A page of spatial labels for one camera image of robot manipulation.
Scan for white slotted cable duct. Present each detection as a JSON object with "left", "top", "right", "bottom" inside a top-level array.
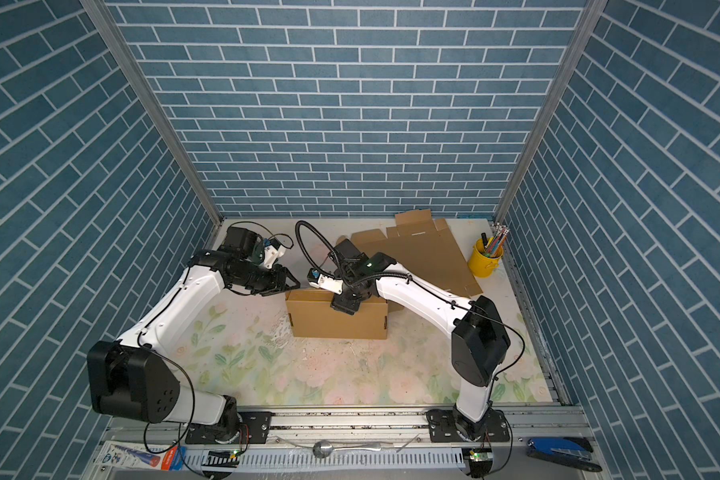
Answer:
[{"left": 184, "top": 448, "right": 466, "bottom": 473}]

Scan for yellow pen cup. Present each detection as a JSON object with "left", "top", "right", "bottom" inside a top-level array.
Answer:
[{"left": 467, "top": 239, "right": 503, "bottom": 278}]

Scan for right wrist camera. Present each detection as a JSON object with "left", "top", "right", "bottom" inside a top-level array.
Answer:
[{"left": 307, "top": 268, "right": 344, "bottom": 294}]

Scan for blue black pliers tool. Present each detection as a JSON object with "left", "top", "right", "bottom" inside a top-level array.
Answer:
[{"left": 526, "top": 437, "right": 602, "bottom": 472}]

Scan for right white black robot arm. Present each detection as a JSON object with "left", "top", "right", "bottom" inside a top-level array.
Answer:
[{"left": 318, "top": 239, "right": 511, "bottom": 441}]

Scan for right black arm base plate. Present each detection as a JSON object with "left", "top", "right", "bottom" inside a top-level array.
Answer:
[{"left": 425, "top": 408, "right": 510, "bottom": 443}]

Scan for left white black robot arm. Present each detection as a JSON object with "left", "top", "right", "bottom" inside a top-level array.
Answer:
[{"left": 86, "top": 226, "right": 300, "bottom": 443}]

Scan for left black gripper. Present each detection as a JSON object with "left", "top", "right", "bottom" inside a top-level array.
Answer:
[{"left": 232, "top": 263, "right": 302, "bottom": 295}]

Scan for white blue product package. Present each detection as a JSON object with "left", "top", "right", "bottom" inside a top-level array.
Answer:
[{"left": 94, "top": 441, "right": 183, "bottom": 471}]

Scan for pens in cup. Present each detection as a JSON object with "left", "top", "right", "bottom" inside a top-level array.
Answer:
[{"left": 481, "top": 224, "right": 509, "bottom": 258}]

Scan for cardboard box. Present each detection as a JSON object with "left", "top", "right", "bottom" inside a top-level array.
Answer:
[
  {"left": 285, "top": 289, "right": 403, "bottom": 340},
  {"left": 348, "top": 209, "right": 482, "bottom": 297}
]

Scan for metal spoon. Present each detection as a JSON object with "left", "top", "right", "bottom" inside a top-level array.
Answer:
[{"left": 275, "top": 439, "right": 421, "bottom": 460}]

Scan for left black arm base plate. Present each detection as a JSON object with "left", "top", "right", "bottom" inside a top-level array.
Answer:
[{"left": 184, "top": 411, "right": 273, "bottom": 447}]

